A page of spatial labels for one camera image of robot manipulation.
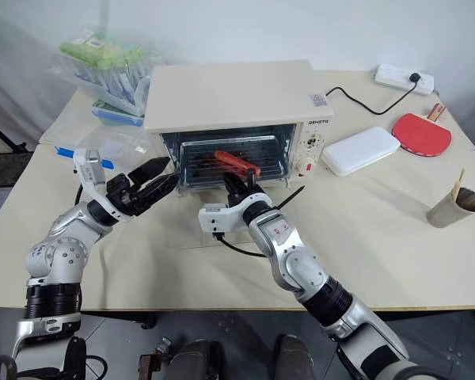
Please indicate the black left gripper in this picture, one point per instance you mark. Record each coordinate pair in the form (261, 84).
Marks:
(126, 196)

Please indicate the black power plug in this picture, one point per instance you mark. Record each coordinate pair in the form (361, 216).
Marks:
(415, 76)

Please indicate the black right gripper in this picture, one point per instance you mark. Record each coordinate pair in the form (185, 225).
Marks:
(241, 198)

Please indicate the blue and green plastic box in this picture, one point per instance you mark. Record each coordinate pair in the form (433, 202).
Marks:
(115, 115)

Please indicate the dark rounded shape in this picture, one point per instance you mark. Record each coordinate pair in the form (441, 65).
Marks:
(198, 362)
(295, 358)

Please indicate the white rectangular case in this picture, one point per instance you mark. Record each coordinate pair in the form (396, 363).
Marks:
(360, 149)

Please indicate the black tripod stand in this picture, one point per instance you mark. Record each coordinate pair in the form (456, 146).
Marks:
(0, 138)

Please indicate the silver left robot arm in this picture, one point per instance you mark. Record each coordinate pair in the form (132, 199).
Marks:
(59, 253)

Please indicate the red table tennis paddle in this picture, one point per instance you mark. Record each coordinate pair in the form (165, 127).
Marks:
(421, 134)

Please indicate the metal baking tray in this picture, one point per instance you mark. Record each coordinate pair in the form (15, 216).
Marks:
(198, 158)

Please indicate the glass toaster oven door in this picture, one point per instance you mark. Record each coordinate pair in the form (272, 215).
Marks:
(198, 189)

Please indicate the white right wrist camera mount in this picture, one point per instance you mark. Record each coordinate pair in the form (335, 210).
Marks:
(221, 215)

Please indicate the clear plastic box, blue tape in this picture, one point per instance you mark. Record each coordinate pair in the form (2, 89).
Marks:
(103, 144)

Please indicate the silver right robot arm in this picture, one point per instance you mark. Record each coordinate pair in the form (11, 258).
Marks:
(297, 261)

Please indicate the bronze metal cup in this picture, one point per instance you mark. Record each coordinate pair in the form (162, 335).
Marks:
(447, 211)

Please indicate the wooden stick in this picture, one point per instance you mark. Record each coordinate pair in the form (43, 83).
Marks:
(457, 185)

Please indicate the white power strip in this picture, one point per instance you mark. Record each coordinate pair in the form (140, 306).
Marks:
(392, 75)

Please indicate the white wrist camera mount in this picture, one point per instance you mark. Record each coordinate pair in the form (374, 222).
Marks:
(89, 168)
(221, 215)

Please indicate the small brown metal block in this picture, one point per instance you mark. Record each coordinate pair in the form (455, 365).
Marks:
(150, 360)

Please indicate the cream white toaster oven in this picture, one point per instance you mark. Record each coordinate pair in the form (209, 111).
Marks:
(221, 95)

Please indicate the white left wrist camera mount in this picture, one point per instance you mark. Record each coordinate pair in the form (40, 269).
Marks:
(89, 168)

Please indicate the red sausage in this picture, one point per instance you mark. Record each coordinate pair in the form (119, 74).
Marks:
(229, 157)

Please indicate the clear rack of green-capped tubes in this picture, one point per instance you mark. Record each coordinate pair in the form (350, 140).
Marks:
(103, 59)

